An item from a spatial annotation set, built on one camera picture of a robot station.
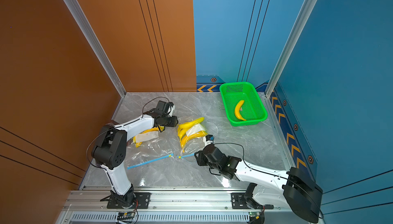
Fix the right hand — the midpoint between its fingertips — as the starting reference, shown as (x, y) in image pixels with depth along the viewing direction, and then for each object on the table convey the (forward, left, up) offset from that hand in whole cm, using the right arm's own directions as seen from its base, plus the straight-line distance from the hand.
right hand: (195, 155), depth 80 cm
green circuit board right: (-24, -28, -12) cm, 39 cm away
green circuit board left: (-26, +33, -11) cm, 43 cm away
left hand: (+25, +13, -2) cm, 28 cm away
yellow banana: (+35, -28, -5) cm, 45 cm away
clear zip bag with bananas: (+14, +3, 0) cm, 14 cm away
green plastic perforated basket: (+37, -39, -7) cm, 54 cm away
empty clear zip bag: (+3, +24, -6) cm, 25 cm away
